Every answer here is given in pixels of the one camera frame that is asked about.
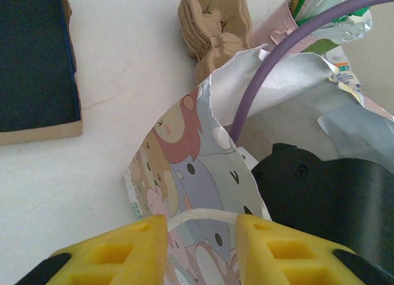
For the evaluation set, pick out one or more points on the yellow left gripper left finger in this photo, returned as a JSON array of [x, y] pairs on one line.
[[147, 251]]

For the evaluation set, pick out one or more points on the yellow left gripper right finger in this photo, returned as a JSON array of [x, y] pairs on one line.
[[255, 257]]

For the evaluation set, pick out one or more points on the animal print paper gift bag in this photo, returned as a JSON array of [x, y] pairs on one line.
[[203, 180]]

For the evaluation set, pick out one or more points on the printed sugar sachets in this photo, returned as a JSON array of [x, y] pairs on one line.
[[344, 78]]

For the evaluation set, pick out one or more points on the brown cardboard box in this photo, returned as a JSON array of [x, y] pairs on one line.
[[46, 134]]

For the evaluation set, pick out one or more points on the pink metal bucket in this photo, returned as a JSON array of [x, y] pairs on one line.
[[277, 23]]

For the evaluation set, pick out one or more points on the stacked brown pulp cup carriers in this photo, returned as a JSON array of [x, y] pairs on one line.
[[212, 23]]

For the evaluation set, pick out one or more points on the dark blue napkin stack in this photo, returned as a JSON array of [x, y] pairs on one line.
[[30, 66]]

